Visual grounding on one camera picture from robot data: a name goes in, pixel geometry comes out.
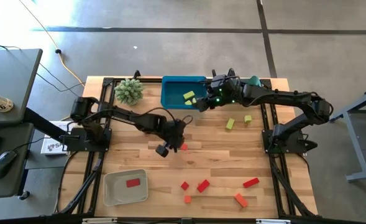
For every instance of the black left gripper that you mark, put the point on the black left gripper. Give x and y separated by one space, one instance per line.
175 132

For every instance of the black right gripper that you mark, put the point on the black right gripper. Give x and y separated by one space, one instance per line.
224 93

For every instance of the red rectangular block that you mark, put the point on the red rectangular block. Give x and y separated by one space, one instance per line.
184 147
203 186
133 183

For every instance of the green small block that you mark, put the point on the green small block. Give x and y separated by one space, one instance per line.
194 100
248 118
188 102

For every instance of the green rectangular block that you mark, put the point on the green rectangular block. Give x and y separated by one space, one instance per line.
230 124
189 95

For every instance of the red small cube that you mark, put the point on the red small cube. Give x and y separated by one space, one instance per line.
184 186

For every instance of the orange small cube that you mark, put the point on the orange small cube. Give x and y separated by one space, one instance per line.
187 199

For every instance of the red long thin block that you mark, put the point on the red long thin block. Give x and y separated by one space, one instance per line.
251 182

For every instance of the orange rectangular block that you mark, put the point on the orange rectangular block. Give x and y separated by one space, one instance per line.
241 200

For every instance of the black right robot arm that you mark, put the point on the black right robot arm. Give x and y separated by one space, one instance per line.
294 97

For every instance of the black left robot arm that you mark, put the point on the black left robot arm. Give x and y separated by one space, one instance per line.
133 118

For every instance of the blue plastic bin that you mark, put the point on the blue plastic bin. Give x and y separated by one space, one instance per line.
173 93

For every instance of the black clamp hook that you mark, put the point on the black clamp hook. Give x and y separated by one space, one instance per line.
136 74
231 72

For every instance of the teal plastic basket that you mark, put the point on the teal plastic basket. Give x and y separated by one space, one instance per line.
254 81

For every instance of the green artificial potted plant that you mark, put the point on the green artificial potted plant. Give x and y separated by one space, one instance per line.
129 91

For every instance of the grey plastic tray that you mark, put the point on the grey plastic tray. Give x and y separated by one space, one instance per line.
120 199

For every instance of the black floor tape strip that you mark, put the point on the black floor tape strip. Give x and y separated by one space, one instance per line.
170 30
262 18

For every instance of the white printed box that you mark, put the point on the white printed box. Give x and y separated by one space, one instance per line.
53 146

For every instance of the black desk caster wheel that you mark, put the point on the black desk caster wheel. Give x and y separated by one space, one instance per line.
24 195

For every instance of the black computer mouse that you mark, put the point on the black computer mouse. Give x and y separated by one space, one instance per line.
4 163

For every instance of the dark grey desk shelf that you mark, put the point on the dark grey desk shelf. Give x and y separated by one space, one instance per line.
2 186

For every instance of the grey desk top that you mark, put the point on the grey desk top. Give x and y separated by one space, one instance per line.
11 71

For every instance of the black aluminium table frame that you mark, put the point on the black aluminium table frame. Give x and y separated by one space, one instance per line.
108 81

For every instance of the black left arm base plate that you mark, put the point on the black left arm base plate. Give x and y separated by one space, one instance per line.
83 148

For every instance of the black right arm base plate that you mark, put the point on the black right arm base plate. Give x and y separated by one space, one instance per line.
291 150

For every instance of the silver metal bracket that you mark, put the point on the silver metal bracket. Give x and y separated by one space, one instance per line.
272 221
98 221

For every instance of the grey-blue metal table leg frame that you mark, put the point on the grey-blue metal table leg frame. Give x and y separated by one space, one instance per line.
356 104

